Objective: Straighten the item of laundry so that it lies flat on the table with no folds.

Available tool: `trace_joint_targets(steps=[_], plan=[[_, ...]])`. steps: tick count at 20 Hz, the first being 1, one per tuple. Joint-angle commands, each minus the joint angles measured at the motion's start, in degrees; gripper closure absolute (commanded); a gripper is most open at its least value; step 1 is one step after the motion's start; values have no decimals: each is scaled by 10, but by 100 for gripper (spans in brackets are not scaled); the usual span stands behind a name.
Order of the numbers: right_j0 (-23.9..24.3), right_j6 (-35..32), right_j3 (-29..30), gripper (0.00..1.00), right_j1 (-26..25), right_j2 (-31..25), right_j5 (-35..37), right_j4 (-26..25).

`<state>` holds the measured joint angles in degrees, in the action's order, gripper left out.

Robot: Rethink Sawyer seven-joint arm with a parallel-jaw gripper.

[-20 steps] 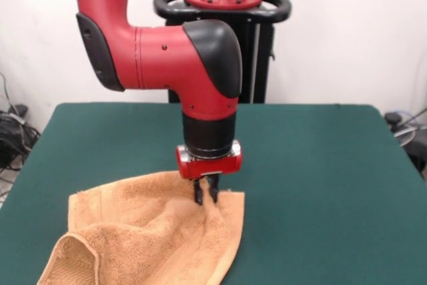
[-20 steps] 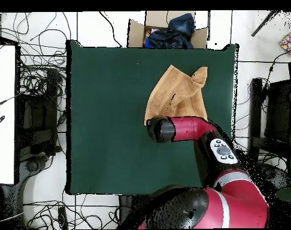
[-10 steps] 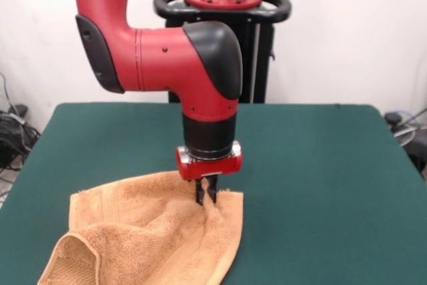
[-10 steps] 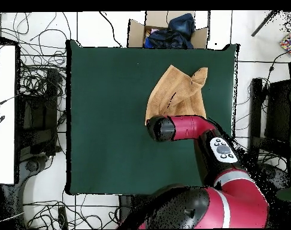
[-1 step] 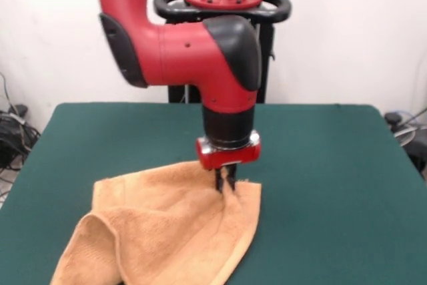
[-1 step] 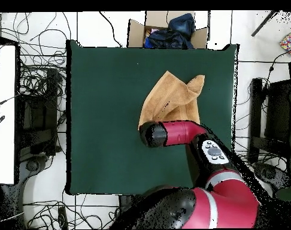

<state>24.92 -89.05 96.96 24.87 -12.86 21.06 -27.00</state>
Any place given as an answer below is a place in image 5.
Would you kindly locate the black office chair base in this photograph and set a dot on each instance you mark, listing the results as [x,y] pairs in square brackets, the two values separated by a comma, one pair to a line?
[417,151]

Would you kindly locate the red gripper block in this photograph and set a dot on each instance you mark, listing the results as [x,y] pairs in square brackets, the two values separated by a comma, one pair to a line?
[230,156]

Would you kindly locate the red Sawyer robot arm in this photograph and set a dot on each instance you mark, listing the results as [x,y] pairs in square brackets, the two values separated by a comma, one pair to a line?
[180,54]

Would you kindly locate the dark green table cloth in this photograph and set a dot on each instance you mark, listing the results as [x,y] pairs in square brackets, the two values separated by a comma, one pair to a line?
[333,198]

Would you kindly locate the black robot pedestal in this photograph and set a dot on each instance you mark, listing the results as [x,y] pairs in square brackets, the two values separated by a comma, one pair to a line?
[267,14]

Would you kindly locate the tan terry towel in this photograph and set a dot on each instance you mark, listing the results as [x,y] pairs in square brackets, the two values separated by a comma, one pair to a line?
[166,225]

